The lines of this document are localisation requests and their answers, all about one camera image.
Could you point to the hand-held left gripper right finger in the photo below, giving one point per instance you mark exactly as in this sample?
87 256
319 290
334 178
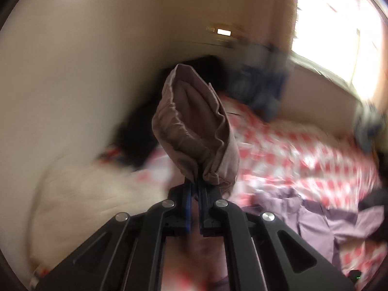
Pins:
202 215

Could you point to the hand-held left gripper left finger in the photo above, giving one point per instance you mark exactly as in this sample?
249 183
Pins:
188 209

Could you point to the lilac jacket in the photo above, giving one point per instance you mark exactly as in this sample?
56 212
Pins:
194 121

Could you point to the black clothes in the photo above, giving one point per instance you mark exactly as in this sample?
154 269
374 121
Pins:
133 139

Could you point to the cream quilt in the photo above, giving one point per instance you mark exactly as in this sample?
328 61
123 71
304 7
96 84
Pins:
91 194

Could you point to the red white checkered bedsheet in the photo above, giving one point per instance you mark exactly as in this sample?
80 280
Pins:
288 157

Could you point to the blue patterned curtain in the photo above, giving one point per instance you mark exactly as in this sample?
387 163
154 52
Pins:
263 91

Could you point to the black cloth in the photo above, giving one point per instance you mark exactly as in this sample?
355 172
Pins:
376 201

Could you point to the grey cloth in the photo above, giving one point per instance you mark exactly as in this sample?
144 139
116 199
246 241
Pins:
368 127

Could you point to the window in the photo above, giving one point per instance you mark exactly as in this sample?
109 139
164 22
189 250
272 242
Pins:
333 21

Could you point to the wall light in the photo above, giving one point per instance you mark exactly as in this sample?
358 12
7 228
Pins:
224 31

